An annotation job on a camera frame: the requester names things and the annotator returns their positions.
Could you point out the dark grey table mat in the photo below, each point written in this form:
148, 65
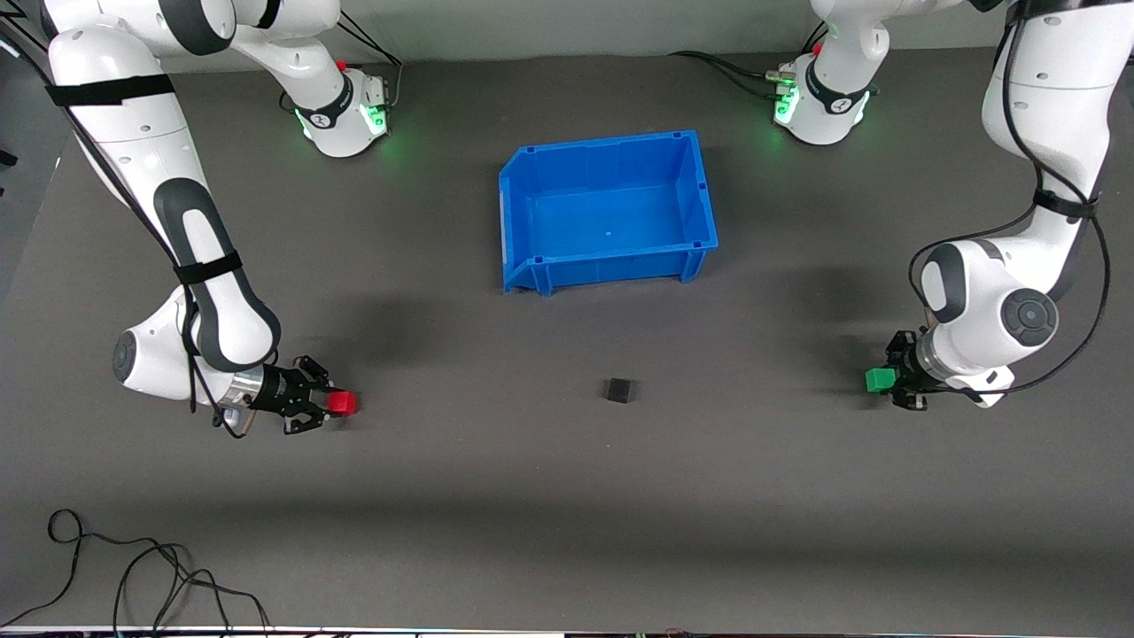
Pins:
567, 487

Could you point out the blue plastic storage bin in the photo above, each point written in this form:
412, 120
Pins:
611, 221

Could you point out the small black cube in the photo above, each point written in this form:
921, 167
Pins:
619, 391

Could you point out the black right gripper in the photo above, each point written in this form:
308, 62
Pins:
282, 391

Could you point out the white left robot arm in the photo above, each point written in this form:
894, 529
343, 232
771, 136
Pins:
1036, 106

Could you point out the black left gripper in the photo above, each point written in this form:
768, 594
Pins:
907, 365

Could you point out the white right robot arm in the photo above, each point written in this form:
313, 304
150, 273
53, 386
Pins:
142, 133

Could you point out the small red cube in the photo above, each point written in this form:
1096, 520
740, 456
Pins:
343, 404

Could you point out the small green cube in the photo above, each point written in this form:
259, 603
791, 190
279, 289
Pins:
879, 380

